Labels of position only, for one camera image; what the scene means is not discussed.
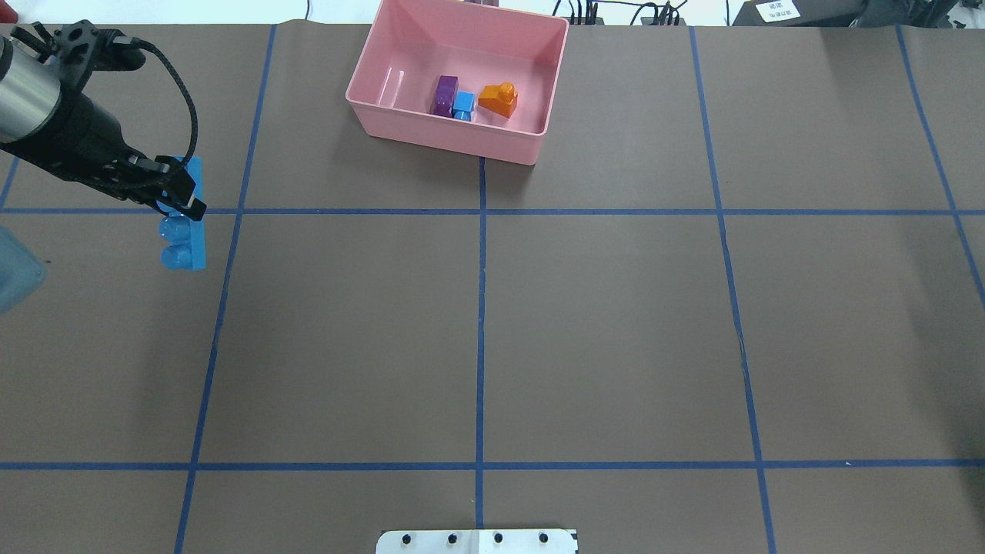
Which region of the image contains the purple toy block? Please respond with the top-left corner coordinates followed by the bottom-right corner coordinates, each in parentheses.
top-left (429, 75), bottom-right (459, 118)

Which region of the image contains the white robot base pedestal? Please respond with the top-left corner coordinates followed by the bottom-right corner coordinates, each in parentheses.
top-left (374, 527), bottom-right (579, 553)

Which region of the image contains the orange toy block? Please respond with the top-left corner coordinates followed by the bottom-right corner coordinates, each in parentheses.
top-left (477, 82), bottom-right (519, 119)

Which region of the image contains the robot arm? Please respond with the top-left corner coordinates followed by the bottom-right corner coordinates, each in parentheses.
top-left (1, 20), bottom-right (207, 221)

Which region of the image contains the pink plastic box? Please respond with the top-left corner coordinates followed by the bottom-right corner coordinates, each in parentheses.
top-left (346, 1), bottom-right (569, 165)

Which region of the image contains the small blue toy block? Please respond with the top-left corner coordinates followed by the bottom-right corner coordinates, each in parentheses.
top-left (452, 90), bottom-right (477, 122)

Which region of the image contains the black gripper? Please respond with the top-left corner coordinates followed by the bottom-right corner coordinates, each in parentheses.
top-left (15, 22), bottom-right (207, 221)

